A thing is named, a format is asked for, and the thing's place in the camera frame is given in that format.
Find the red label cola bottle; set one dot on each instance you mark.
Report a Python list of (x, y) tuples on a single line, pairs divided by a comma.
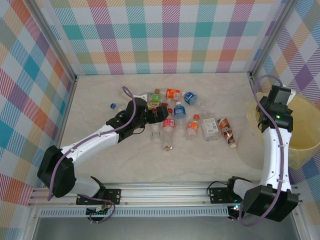
[(168, 123)]

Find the red drink carton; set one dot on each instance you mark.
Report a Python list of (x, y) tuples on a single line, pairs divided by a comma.
[(153, 105)]

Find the small circuit board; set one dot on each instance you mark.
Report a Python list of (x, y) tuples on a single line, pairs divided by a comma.
[(97, 213), (236, 208)]

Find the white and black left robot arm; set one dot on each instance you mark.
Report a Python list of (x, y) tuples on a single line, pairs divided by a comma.
[(87, 142)]

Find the small white bottle cap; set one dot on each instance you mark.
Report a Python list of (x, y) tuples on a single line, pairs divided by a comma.
[(169, 100)]

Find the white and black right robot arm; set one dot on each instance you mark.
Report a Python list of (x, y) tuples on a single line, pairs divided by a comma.
[(273, 155)]

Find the aluminium table edge rail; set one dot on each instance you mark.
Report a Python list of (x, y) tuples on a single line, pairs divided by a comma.
[(66, 112)]

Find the small clear plastic bottle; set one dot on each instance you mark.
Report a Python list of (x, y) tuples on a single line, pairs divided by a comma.
[(155, 133)]

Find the brown chocolate drink bottle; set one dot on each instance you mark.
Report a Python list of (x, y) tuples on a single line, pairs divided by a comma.
[(226, 131)]

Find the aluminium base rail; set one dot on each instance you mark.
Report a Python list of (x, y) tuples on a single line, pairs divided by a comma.
[(162, 193)]

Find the crushed blue label bottle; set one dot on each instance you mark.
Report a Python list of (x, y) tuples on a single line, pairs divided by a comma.
[(190, 98)]

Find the aluminium frame post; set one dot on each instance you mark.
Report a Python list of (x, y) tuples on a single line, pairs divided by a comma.
[(271, 37), (53, 42)]

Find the yellow plastic bin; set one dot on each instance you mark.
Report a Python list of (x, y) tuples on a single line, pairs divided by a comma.
[(305, 120)]

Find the orange label bottle brown cap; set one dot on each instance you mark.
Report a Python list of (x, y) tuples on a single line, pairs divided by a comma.
[(173, 93)]

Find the clear rectangular bottle white label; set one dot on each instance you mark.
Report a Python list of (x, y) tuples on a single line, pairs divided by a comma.
[(210, 126)]

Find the blue label bottle white cap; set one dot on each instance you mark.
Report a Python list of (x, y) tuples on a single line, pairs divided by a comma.
[(180, 111)]

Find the round waste bin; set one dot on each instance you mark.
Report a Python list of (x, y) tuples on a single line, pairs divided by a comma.
[(250, 155)]

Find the green label bottle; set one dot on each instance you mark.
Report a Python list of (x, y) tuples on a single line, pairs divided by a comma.
[(153, 97)]

